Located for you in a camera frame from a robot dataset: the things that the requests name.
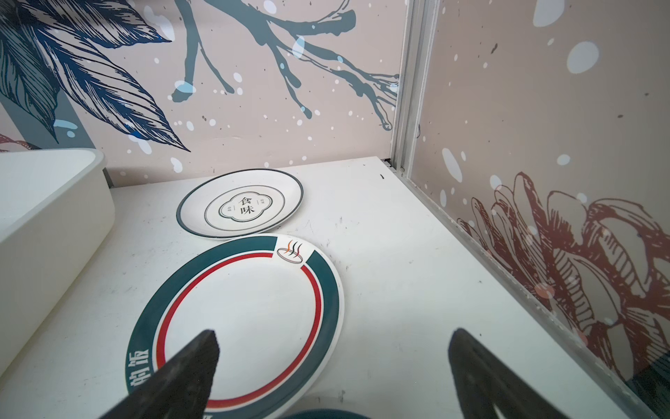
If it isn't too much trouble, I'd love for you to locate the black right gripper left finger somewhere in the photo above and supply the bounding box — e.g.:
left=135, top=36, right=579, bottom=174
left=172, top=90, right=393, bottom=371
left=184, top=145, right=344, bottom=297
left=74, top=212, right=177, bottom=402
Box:
left=102, top=330, right=220, bottom=419

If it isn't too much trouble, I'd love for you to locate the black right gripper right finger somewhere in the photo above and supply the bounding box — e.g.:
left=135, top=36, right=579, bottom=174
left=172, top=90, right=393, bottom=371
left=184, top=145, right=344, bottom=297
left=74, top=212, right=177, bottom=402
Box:
left=448, top=328, right=567, bottom=419

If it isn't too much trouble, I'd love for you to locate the green red ringed plate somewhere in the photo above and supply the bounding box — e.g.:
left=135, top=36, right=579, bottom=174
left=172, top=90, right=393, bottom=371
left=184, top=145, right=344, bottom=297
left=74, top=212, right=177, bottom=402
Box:
left=125, top=234, right=345, bottom=418

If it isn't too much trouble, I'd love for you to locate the green hao shi plate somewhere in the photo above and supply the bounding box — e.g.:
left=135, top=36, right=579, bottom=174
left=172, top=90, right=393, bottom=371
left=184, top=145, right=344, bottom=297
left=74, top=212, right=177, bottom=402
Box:
left=284, top=409, right=369, bottom=419

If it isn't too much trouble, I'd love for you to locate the small white green-rimmed plate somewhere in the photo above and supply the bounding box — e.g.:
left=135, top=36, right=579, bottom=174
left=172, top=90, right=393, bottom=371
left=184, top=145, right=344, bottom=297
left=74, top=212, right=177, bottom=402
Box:
left=176, top=169, right=305, bottom=240

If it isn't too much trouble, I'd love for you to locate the white plastic bin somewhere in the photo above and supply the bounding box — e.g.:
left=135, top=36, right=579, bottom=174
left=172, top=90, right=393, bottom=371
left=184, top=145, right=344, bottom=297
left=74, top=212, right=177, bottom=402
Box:
left=1, top=148, right=115, bottom=370

